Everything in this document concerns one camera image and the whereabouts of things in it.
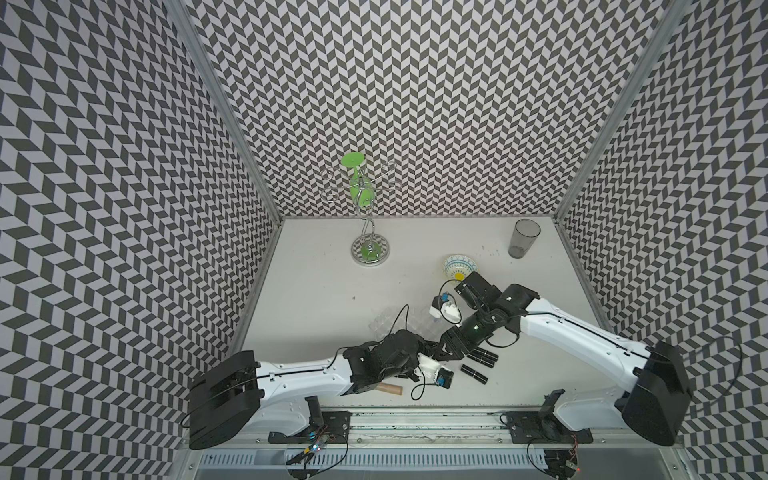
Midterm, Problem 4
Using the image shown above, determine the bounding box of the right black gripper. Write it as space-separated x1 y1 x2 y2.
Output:
434 304 497 360

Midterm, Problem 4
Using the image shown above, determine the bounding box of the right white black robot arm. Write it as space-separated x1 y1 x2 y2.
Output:
430 272 693 447

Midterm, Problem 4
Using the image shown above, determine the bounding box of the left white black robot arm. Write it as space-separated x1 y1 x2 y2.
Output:
182 329 454 450

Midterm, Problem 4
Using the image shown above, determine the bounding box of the clear acrylic lipstick organizer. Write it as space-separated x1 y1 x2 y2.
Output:
369 305 450 341

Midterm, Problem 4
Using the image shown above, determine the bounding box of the black lipstick right upper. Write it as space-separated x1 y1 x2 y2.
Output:
475 347 499 362

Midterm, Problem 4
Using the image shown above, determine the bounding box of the yellow blue patterned bowl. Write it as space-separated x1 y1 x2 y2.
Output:
443 254 478 281

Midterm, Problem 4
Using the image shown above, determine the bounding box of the chrome stand with green discs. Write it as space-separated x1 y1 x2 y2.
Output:
321 151 391 268

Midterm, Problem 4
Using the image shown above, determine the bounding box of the grey ribbed drinking glass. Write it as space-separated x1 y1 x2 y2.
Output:
507 219 541 259

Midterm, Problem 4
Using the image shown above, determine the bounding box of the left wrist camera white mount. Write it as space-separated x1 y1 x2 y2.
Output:
416 353 454 389

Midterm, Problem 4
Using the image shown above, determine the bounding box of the aluminium front rail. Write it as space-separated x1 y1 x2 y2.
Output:
188 406 656 450

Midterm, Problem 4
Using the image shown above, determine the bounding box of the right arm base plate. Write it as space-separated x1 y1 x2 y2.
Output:
500 389 594 445

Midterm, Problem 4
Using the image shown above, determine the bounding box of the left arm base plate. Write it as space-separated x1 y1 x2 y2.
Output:
268 396 352 445

